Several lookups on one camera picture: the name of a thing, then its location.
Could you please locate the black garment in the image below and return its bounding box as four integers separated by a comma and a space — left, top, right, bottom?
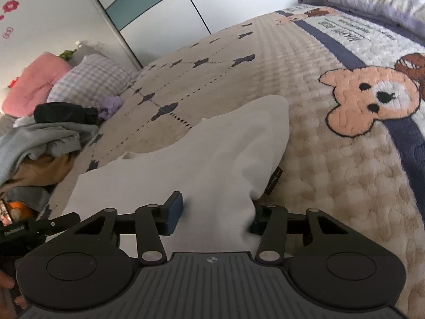
33, 102, 100, 125

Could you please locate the sliding door wardrobe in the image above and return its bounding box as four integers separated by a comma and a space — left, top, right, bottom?
75, 0, 319, 70

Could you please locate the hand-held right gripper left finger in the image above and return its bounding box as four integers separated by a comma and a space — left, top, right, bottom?
71, 191, 184, 266

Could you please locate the cartoon cat wall decal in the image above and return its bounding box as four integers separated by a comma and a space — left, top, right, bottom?
0, 0, 29, 40

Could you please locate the purple checkered pillow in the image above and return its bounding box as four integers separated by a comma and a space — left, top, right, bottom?
46, 53, 138, 108

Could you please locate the grey headboard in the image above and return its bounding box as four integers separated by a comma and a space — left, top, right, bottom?
70, 43, 108, 69

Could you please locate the white long-sleeve shirt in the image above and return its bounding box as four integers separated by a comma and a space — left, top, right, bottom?
61, 95, 290, 261

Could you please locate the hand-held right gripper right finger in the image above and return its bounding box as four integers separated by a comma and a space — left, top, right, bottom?
249, 204, 351, 266

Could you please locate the pink pillow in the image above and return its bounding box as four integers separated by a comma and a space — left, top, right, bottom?
2, 51, 74, 117

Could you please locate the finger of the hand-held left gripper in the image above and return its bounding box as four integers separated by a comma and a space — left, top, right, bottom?
31, 212, 81, 238

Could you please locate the light grey garment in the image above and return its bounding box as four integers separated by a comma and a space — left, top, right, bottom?
0, 118, 92, 185

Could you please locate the orange object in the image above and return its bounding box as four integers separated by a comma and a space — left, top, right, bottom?
0, 198, 35, 225

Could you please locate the dark grey garment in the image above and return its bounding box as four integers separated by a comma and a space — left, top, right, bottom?
3, 184, 52, 213

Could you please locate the person's left hand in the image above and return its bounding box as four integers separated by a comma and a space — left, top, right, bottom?
0, 269, 29, 309

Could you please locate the small purple cloth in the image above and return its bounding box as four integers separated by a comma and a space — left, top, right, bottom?
98, 96, 123, 120

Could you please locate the purple patterned quilt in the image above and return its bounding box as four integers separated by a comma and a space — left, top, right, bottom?
297, 0, 425, 45

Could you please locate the beige bear printed blanket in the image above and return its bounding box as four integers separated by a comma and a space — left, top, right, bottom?
43, 5, 425, 319

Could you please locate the mustard brown garment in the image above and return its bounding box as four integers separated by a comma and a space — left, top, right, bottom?
0, 153, 77, 193

